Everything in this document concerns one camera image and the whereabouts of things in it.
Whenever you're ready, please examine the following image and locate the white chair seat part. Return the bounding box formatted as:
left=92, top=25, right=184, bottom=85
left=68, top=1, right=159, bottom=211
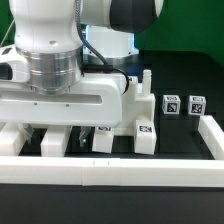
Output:
left=114, top=69, right=155, bottom=136

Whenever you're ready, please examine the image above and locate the white cube marker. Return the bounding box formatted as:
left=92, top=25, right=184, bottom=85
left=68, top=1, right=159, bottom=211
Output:
left=162, top=95, right=181, bottom=114
left=188, top=95, right=206, bottom=116

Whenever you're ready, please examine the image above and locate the white fence bar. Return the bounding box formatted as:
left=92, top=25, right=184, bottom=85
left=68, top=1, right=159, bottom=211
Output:
left=0, top=156, right=224, bottom=187
left=198, top=115, right=224, bottom=161

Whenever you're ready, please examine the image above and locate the white cube near marker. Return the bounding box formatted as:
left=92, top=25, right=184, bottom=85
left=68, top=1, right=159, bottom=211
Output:
left=162, top=95, right=181, bottom=114

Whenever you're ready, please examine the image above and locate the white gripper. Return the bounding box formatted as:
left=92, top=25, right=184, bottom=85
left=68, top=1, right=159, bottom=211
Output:
left=0, top=46, right=123, bottom=147

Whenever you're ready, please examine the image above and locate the white front fence bar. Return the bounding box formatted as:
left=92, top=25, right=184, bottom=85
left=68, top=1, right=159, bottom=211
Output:
left=0, top=156, right=224, bottom=187

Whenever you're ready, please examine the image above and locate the white diagonal rod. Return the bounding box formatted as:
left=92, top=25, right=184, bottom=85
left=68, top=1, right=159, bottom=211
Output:
left=0, top=19, right=15, bottom=48

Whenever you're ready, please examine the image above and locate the white chair back frame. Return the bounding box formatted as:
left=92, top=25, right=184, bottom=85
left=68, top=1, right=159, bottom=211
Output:
left=0, top=122, right=72, bottom=157

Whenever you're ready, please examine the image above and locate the white right fence bar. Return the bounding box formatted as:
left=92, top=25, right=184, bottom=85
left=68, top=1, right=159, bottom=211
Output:
left=198, top=115, right=224, bottom=161

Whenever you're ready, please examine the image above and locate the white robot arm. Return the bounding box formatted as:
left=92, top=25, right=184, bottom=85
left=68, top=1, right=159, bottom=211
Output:
left=0, top=0, right=164, bottom=127

